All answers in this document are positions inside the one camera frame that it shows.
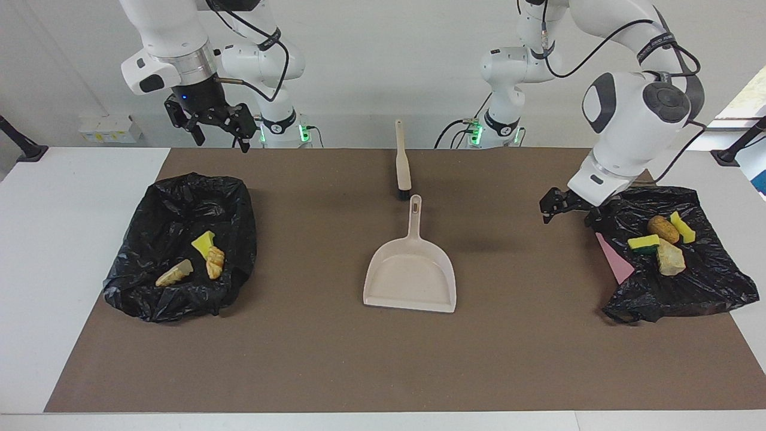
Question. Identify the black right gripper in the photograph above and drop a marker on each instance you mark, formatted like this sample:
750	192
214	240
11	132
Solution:
206	105

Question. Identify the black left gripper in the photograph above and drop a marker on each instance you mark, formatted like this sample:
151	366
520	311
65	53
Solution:
575	202

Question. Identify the yellow sponge piece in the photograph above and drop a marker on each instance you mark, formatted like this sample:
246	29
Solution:
203	242
643	242
683	227

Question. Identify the brown potato-shaped foam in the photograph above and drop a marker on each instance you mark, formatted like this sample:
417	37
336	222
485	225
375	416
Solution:
663	229

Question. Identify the pale beige foam chunk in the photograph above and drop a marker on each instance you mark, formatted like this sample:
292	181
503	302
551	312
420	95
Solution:
670	258

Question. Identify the orange striped foam chunk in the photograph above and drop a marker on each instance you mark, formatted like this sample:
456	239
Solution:
215	263

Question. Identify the pale green foam chunk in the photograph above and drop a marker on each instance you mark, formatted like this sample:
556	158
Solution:
173	274

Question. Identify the beige plastic dustpan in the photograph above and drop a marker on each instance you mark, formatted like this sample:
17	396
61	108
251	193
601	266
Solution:
413	275

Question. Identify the beige hand brush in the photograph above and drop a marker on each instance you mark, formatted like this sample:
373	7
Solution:
403	161

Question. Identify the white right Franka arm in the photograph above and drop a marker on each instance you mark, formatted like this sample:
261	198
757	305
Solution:
173	42

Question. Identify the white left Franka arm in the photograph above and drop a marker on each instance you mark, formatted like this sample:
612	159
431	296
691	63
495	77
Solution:
628	120

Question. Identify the pink plastic bin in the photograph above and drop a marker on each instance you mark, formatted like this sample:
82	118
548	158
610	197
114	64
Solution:
616	263

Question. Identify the black plastic trash bag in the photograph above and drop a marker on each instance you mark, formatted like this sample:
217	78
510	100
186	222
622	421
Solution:
149	209
688	287

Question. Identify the brown table mat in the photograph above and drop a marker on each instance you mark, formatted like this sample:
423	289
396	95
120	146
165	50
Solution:
383	371

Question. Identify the white wall socket box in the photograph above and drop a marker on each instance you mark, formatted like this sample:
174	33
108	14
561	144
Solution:
111	129

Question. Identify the black camera stand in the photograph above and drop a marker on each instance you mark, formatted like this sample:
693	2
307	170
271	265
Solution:
727	157
30	151

